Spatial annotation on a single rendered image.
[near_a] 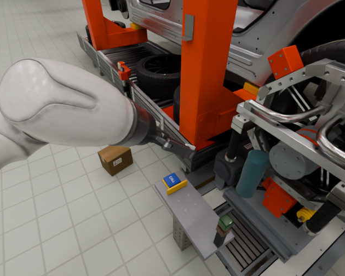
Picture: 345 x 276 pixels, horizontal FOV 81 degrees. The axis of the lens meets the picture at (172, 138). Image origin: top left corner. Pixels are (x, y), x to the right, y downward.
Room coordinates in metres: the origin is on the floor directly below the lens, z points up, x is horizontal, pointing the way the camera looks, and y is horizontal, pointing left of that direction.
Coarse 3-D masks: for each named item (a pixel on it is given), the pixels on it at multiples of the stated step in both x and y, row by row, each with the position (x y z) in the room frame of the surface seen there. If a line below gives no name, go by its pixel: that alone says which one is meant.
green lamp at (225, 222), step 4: (224, 216) 0.36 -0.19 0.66; (228, 216) 0.36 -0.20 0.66; (220, 220) 0.35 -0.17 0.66; (224, 220) 0.34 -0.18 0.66; (228, 220) 0.34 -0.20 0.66; (232, 220) 0.35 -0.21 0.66; (220, 224) 0.34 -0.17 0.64; (224, 224) 0.33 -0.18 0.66; (228, 224) 0.33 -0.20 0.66; (232, 224) 0.34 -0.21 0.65; (224, 228) 0.32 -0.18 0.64; (228, 228) 0.33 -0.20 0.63
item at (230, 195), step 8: (264, 176) 0.93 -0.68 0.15; (224, 192) 0.79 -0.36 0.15; (232, 192) 0.80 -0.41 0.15; (232, 200) 0.73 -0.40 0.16; (240, 200) 0.73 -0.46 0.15; (240, 208) 0.67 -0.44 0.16; (248, 208) 0.68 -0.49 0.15; (248, 216) 0.61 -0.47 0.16; (256, 216) 0.62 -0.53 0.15; (248, 224) 0.60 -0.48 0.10; (256, 224) 0.56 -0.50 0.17; (256, 232) 0.54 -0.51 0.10; (264, 232) 0.51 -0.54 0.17; (264, 240) 0.49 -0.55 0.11; (272, 240) 0.47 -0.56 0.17; (272, 248) 0.45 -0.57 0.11; (280, 248) 0.44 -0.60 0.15; (280, 256) 0.40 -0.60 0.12; (288, 256) 0.39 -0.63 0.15
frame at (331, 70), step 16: (320, 64) 0.61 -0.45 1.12; (336, 64) 0.61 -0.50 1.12; (288, 80) 0.67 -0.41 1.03; (336, 80) 0.56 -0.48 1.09; (272, 96) 0.75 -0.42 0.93; (256, 128) 0.73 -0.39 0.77; (256, 144) 0.69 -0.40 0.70; (272, 176) 0.59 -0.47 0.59; (288, 192) 0.51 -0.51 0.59; (304, 192) 0.50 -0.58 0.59
